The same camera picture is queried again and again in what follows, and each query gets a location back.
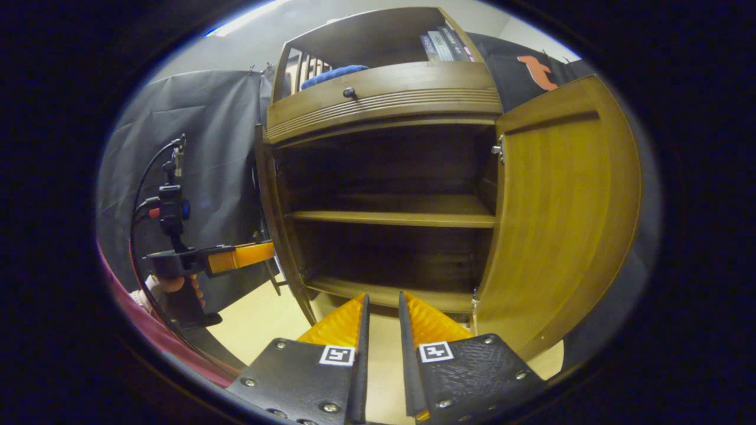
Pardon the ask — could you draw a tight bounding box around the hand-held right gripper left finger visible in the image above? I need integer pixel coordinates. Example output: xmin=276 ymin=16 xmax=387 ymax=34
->
xmin=226 ymin=293 xmax=371 ymax=425

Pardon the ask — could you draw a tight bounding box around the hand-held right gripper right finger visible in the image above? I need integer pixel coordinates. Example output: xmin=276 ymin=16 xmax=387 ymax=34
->
xmin=399 ymin=291 xmax=547 ymax=423

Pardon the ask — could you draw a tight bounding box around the black door handle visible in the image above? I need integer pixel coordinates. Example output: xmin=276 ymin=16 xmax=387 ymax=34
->
xmin=264 ymin=233 xmax=289 ymax=296

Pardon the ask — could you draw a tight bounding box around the wooden cabinet door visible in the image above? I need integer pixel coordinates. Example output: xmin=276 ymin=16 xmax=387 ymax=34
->
xmin=472 ymin=74 xmax=643 ymax=362
xmin=254 ymin=123 xmax=320 ymax=326

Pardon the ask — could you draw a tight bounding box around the black backdrop cloth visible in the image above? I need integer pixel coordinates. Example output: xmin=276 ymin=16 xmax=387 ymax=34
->
xmin=96 ymin=32 xmax=661 ymax=370

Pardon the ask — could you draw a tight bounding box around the wooden inner shelf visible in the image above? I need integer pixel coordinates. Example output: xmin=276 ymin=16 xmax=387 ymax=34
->
xmin=285 ymin=194 xmax=497 ymax=229

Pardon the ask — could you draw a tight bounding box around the blue towel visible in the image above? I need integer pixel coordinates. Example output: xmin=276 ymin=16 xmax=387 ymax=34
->
xmin=300 ymin=64 xmax=370 ymax=90

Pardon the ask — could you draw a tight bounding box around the wooden ribbed drawer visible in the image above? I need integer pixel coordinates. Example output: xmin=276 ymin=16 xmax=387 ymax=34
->
xmin=264 ymin=61 xmax=503 ymax=145

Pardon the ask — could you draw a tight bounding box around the grey spine book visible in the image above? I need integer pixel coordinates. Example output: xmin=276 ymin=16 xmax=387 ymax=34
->
xmin=428 ymin=30 xmax=457 ymax=62

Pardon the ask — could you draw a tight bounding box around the black cable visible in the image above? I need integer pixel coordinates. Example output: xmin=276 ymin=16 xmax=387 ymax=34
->
xmin=129 ymin=137 xmax=238 ymax=371

